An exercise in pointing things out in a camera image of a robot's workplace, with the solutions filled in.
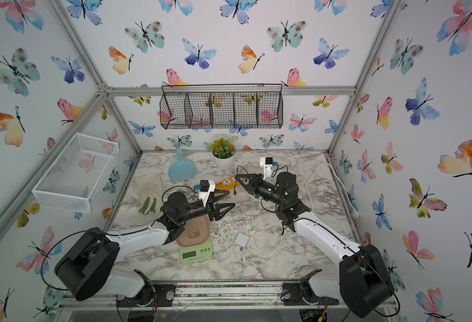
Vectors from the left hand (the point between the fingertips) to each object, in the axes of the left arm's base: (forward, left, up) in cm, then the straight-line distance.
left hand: (232, 198), depth 74 cm
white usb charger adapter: (-7, -3, -22) cm, 23 cm away
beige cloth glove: (+22, +44, -22) cm, 54 cm away
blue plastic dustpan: (+32, +29, -22) cm, 49 cm away
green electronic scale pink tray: (-10, +16, -18) cm, 26 cm away
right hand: (+4, -2, +8) cm, 9 cm away
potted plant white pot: (+33, +5, -8) cm, 34 cm away
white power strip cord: (+5, -57, -24) cm, 62 cm away
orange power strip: (+21, +4, -21) cm, 30 cm away
